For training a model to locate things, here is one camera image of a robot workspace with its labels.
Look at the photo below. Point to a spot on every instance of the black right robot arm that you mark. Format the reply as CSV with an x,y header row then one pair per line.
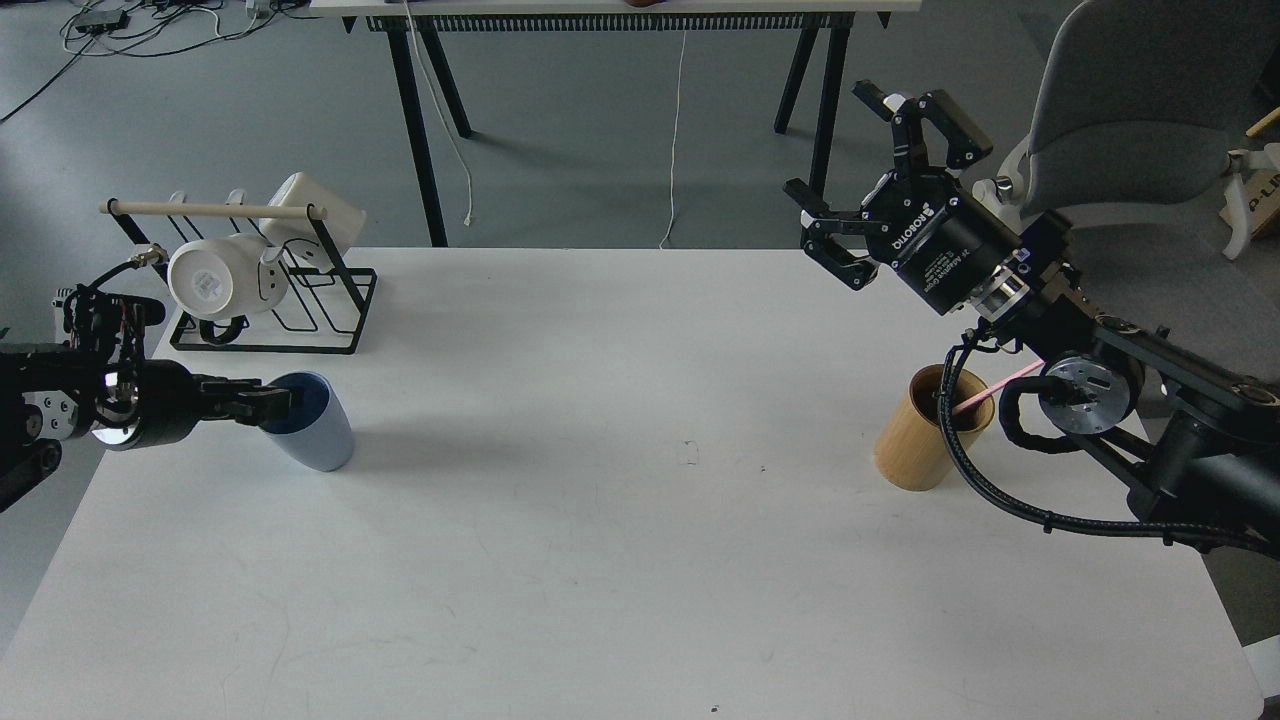
x,y
1194,444

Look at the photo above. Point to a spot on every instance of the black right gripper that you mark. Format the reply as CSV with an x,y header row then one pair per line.
x,y
944,245

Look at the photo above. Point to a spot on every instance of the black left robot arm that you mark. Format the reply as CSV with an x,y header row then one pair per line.
x,y
99,378

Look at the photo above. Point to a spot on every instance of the white wooden stand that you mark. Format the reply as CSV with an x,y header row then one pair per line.
x,y
1242,160

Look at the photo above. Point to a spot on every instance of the black wire mug rack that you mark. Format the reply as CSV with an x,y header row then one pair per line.
x,y
327,303

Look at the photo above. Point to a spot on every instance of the white round mug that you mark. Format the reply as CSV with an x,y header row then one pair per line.
x,y
219,278

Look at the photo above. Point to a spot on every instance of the black trestle background table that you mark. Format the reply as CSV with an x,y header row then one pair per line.
x,y
614,123

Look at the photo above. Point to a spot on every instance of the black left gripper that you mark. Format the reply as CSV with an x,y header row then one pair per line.
x,y
160,405

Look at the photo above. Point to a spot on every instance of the pink chopstick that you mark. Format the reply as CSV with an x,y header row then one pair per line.
x,y
996,387

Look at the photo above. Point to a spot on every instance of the grey office chair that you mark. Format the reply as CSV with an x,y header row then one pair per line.
x,y
1135,106

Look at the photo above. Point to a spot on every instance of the blue cup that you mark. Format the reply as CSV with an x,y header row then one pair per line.
x,y
316,433

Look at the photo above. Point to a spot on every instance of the bamboo cup holder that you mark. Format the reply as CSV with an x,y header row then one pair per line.
x,y
911,452

